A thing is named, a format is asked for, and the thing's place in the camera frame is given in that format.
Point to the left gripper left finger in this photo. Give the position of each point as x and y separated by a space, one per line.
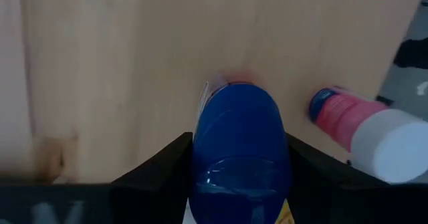
157 190

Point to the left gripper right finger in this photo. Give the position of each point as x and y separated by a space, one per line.
331 194

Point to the clear bottle blue lid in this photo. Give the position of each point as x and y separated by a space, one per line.
240 150

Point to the pink bottle white cap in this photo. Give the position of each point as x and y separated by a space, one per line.
364 130

